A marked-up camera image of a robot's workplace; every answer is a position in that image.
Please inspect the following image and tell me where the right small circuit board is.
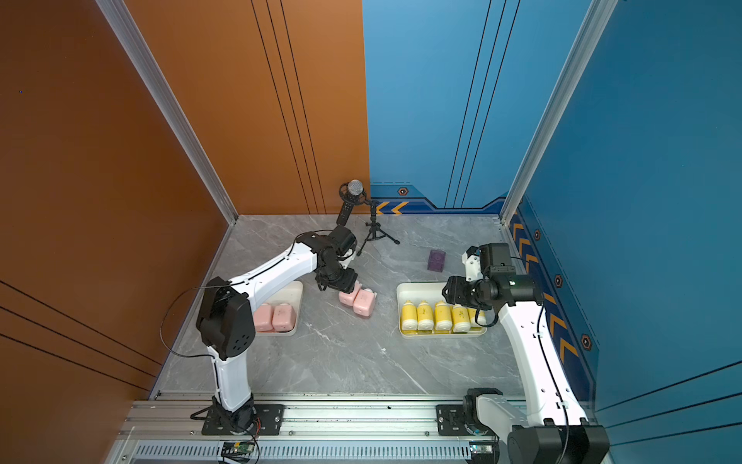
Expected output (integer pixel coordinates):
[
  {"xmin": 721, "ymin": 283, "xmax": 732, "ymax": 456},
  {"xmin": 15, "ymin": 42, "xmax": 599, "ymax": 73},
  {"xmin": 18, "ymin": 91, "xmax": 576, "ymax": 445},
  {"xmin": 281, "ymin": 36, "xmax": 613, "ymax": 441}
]
[{"xmin": 469, "ymin": 442, "xmax": 500, "ymax": 463}]

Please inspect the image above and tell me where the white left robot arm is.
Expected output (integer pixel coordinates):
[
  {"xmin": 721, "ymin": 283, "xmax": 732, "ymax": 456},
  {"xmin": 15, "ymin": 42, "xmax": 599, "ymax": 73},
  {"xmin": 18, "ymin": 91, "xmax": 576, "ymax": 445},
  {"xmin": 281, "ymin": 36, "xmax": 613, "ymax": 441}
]
[{"xmin": 195, "ymin": 225, "xmax": 357, "ymax": 435}]

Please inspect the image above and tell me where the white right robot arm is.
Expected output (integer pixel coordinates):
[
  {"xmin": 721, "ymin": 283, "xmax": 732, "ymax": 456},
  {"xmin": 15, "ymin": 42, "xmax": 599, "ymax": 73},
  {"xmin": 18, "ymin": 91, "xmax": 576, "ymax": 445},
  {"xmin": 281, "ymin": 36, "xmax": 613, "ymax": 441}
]
[{"xmin": 442, "ymin": 275, "xmax": 610, "ymax": 463}]

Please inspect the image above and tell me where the green circuit board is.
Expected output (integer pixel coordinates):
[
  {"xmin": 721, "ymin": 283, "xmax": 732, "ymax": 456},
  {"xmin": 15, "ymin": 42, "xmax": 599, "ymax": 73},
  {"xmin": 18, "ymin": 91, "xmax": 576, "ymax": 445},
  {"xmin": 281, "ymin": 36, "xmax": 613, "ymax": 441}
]
[{"xmin": 220, "ymin": 442, "xmax": 256, "ymax": 460}]

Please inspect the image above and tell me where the purple cube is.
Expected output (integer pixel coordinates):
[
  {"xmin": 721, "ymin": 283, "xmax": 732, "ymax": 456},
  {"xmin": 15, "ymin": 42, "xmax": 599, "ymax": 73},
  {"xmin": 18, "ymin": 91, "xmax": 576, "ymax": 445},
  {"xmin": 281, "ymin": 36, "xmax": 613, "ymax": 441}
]
[{"xmin": 427, "ymin": 249, "xmax": 446, "ymax": 273}]

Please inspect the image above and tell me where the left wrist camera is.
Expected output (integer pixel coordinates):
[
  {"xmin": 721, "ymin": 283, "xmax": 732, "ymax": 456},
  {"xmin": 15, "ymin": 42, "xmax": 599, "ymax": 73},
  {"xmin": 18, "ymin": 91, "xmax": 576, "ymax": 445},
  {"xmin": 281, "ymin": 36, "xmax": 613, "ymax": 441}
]
[{"xmin": 328, "ymin": 225, "xmax": 357, "ymax": 260}]

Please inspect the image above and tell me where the pink pencil sharpener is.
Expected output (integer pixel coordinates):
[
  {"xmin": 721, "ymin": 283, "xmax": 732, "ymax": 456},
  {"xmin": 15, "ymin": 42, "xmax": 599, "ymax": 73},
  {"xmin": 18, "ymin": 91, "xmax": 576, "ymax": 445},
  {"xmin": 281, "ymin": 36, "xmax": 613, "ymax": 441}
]
[
  {"xmin": 253, "ymin": 304, "xmax": 274, "ymax": 333},
  {"xmin": 272, "ymin": 304, "xmax": 297, "ymax": 333},
  {"xmin": 353, "ymin": 288, "xmax": 377, "ymax": 318},
  {"xmin": 338, "ymin": 281, "xmax": 362, "ymax": 307}
]

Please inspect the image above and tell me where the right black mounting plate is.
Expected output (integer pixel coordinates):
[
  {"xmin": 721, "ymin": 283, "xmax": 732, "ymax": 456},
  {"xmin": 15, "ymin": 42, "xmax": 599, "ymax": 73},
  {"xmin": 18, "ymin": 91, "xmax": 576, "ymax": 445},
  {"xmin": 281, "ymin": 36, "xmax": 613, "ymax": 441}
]
[{"xmin": 435, "ymin": 404, "xmax": 495, "ymax": 437}]

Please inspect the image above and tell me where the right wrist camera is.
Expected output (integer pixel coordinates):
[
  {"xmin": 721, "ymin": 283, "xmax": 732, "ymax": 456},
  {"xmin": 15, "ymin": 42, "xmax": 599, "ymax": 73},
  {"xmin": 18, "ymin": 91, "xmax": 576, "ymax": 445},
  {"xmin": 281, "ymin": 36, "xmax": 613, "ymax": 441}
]
[{"xmin": 462, "ymin": 243, "xmax": 516, "ymax": 281}]

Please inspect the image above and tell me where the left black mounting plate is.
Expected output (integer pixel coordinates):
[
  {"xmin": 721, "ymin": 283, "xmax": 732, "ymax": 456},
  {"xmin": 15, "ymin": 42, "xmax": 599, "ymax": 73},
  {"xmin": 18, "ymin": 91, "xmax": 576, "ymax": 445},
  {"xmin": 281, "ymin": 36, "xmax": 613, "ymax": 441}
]
[{"xmin": 201, "ymin": 403, "xmax": 285, "ymax": 437}]

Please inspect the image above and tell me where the black mounting plate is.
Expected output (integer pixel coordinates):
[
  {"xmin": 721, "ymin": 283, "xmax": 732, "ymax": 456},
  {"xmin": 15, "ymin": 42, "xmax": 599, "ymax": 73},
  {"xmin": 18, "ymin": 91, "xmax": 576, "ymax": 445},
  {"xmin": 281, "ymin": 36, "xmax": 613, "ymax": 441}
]
[
  {"xmin": 201, "ymin": 403, "xmax": 285, "ymax": 437},
  {"xmin": 435, "ymin": 404, "xmax": 495, "ymax": 437}
]

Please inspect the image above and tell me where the black microphone tripod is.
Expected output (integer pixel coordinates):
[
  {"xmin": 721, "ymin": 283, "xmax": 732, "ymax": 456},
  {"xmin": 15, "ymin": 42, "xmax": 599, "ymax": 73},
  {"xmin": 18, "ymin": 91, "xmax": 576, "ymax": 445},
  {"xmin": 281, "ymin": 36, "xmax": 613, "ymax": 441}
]
[{"xmin": 357, "ymin": 199, "xmax": 401, "ymax": 256}]

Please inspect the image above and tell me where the white storage tray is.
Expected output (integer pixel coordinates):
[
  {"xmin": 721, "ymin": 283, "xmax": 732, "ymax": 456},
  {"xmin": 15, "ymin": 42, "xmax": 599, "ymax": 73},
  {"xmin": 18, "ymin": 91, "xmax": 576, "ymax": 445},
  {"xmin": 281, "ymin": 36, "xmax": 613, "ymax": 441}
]
[
  {"xmin": 397, "ymin": 282, "xmax": 487, "ymax": 339},
  {"xmin": 257, "ymin": 281, "xmax": 303, "ymax": 336}
]

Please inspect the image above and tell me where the white right storage tray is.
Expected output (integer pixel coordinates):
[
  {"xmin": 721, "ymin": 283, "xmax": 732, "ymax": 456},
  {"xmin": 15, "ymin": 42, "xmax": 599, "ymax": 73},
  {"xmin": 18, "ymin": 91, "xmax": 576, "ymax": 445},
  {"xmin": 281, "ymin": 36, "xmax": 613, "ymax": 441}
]
[{"xmin": 397, "ymin": 282, "xmax": 487, "ymax": 339}]

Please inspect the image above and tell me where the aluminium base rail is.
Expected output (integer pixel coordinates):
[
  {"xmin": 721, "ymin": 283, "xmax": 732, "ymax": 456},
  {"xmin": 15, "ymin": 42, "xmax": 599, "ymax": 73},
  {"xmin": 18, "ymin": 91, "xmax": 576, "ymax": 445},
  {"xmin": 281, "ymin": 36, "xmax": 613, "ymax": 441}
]
[{"xmin": 107, "ymin": 389, "xmax": 526, "ymax": 463}]

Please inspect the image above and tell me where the white left storage tray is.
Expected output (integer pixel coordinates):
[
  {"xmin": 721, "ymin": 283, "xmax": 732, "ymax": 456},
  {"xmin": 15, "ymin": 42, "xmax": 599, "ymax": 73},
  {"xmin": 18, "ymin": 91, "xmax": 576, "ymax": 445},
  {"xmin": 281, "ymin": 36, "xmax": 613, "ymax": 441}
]
[{"xmin": 257, "ymin": 281, "xmax": 303, "ymax": 336}]

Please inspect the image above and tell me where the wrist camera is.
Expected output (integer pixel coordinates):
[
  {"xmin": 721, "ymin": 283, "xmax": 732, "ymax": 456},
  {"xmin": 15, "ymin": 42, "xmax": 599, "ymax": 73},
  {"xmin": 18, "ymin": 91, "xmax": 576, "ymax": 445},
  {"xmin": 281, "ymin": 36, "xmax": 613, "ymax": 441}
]
[
  {"xmin": 462, "ymin": 243, "xmax": 516, "ymax": 281},
  {"xmin": 328, "ymin": 225, "xmax": 357, "ymax": 260}
]

